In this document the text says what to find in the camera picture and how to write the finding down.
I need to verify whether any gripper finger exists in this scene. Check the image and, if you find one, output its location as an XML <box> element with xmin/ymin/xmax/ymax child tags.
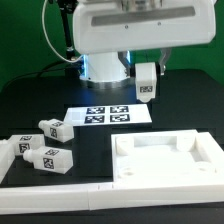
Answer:
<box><xmin>118</xmin><ymin>51</ymin><xmax>131</xmax><ymax>76</ymax></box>
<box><xmin>159</xmin><ymin>48</ymin><xmax>172</xmax><ymax>75</ymax></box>

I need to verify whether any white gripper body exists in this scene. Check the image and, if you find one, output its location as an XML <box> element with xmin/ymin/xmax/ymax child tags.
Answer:
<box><xmin>73</xmin><ymin>0</ymin><xmax>216</xmax><ymax>54</ymax></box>

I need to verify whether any white square tabletop part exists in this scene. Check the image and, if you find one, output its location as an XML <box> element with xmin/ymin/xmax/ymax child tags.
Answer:
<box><xmin>111</xmin><ymin>130</ymin><xmax>224</xmax><ymax>184</ymax></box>

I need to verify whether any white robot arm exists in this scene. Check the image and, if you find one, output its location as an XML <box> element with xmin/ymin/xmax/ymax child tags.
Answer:
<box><xmin>72</xmin><ymin>0</ymin><xmax>217</xmax><ymax>88</ymax></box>

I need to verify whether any white tag sheet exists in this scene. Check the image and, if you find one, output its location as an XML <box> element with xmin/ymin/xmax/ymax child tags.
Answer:
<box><xmin>64</xmin><ymin>104</ymin><xmax>152</xmax><ymax>126</ymax></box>

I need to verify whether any white left fence bar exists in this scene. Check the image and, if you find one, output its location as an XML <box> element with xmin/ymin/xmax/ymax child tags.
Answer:
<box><xmin>0</xmin><ymin>144</ymin><xmax>15</xmax><ymax>183</ymax></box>

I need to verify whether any white fence bar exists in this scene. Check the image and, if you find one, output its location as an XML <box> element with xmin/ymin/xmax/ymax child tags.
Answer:
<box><xmin>0</xmin><ymin>144</ymin><xmax>15</xmax><ymax>183</ymax></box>
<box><xmin>0</xmin><ymin>183</ymin><xmax>224</xmax><ymax>215</ymax></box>

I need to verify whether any white front fence bar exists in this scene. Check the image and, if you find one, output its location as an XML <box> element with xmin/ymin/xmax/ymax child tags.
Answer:
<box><xmin>0</xmin><ymin>183</ymin><xmax>224</xmax><ymax>215</ymax></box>

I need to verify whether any white cable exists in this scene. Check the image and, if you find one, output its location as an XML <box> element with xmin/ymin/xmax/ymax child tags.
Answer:
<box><xmin>41</xmin><ymin>0</ymin><xmax>85</xmax><ymax>64</ymax></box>

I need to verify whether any black cable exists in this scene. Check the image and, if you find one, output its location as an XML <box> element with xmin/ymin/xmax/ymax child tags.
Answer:
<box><xmin>0</xmin><ymin>60</ymin><xmax>75</xmax><ymax>94</ymax></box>

